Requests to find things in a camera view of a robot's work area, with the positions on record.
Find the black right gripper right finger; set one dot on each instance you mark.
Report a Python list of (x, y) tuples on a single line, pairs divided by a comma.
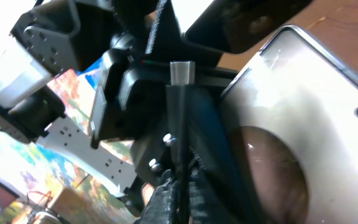
[(205, 207)]

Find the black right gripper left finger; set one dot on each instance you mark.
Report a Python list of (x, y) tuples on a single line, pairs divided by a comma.
[(162, 206)]

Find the gold Galaxy smartphone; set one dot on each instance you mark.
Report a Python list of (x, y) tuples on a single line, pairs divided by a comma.
[(292, 117)]

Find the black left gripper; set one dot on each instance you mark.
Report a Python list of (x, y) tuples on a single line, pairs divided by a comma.
[(134, 97)]

